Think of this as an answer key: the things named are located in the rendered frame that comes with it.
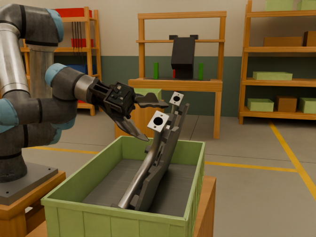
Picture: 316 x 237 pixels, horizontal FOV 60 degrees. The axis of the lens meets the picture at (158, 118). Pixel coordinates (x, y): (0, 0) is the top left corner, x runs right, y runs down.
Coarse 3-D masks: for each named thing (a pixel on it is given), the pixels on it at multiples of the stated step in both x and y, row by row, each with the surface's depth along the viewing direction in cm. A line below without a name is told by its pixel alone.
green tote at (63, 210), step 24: (120, 144) 132; (144, 144) 132; (192, 144) 126; (96, 168) 108; (72, 192) 92; (192, 192) 81; (48, 216) 78; (72, 216) 76; (96, 216) 74; (120, 216) 72; (144, 216) 70; (168, 216) 69; (192, 216) 82
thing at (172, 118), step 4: (176, 112) 97; (172, 116) 97; (176, 116) 95; (168, 120) 96; (172, 120) 96; (168, 124) 98; (172, 124) 96; (172, 128) 96; (164, 144) 97; (164, 148) 94; (160, 156) 89; (156, 164) 102; (140, 188) 92; (140, 192) 91
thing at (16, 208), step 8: (56, 176) 116; (64, 176) 120; (48, 184) 110; (56, 184) 115; (32, 192) 102; (40, 192) 106; (24, 200) 98; (32, 200) 102; (0, 208) 92; (8, 208) 92; (16, 208) 95; (24, 208) 98; (0, 216) 93; (8, 216) 92
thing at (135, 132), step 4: (124, 116) 74; (124, 120) 74; (128, 120) 72; (132, 120) 75; (124, 124) 74; (128, 124) 73; (132, 124) 69; (128, 128) 74; (132, 128) 72; (136, 128) 74; (132, 132) 73; (136, 132) 71; (140, 132) 73; (136, 136) 72; (140, 136) 72; (144, 136) 72; (144, 140) 72; (148, 140) 72
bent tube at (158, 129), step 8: (160, 112) 75; (152, 120) 74; (160, 120) 76; (152, 128) 72; (160, 128) 72; (160, 136) 79; (152, 144) 82; (160, 144) 82; (152, 152) 82; (144, 160) 83; (152, 160) 82; (144, 168) 81; (136, 176) 79; (144, 176) 80; (136, 184) 78; (128, 192) 77; (136, 192) 78; (120, 200) 76; (128, 200) 76
